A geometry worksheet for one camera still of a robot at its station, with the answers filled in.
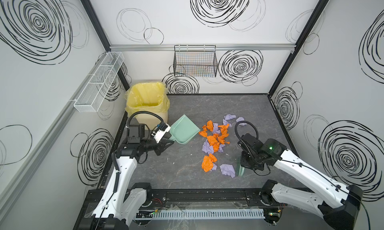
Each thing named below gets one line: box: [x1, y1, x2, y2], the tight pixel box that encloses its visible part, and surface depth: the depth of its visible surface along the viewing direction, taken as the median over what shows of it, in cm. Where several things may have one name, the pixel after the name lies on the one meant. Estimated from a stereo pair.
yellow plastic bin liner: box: [124, 82, 170, 117], surface depth 93 cm
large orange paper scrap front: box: [201, 155, 214, 173], surface depth 86 cm
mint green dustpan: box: [169, 114, 201, 145], surface depth 80 cm
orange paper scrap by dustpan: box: [218, 135, 230, 145], surface depth 95 cm
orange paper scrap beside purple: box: [206, 135, 218, 146], surface depth 96 cm
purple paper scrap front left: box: [202, 139, 214, 154], surface depth 93 cm
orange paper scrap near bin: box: [206, 120, 214, 132], surface depth 102 cm
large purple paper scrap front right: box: [219, 164, 236, 179], surface depth 84 cm
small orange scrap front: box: [209, 153, 218, 162], surface depth 88 cm
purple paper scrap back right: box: [224, 114, 237, 121], surface depth 107 cm
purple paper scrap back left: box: [211, 123, 221, 135], surface depth 99 cm
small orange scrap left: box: [198, 130, 208, 137], surface depth 98 cm
